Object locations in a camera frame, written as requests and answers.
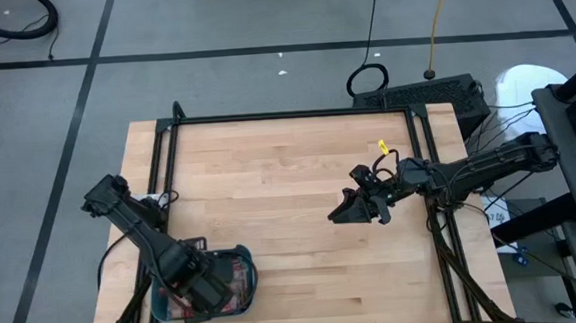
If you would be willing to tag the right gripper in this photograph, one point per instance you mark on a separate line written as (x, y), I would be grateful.
(387, 188)

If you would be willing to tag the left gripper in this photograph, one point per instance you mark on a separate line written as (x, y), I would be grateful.
(203, 287)

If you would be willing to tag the red popcorn bag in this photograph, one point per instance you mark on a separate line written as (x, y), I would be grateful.
(239, 279)

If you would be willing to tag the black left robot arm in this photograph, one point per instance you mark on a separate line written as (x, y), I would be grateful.
(136, 226)

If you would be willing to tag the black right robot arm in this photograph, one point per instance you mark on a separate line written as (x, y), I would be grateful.
(479, 167)

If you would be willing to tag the teal plastic basket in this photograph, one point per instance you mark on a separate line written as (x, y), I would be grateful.
(161, 309)

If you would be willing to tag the black computer case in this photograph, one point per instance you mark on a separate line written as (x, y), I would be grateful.
(414, 98)

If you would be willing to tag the white paper sheet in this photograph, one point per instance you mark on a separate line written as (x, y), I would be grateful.
(496, 214)

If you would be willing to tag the small blue object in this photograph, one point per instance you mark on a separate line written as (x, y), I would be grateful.
(521, 256)

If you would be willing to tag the black desk leg bar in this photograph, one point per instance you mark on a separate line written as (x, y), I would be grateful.
(537, 216)

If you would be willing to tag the white round stool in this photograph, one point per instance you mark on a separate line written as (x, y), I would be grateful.
(519, 97)

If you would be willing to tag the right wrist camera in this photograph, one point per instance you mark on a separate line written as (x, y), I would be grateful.
(363, 174)

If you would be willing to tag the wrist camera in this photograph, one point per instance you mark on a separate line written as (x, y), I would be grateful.
(363, 174)
(198, 243)

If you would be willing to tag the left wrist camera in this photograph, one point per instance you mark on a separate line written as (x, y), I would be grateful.
(198, 243)

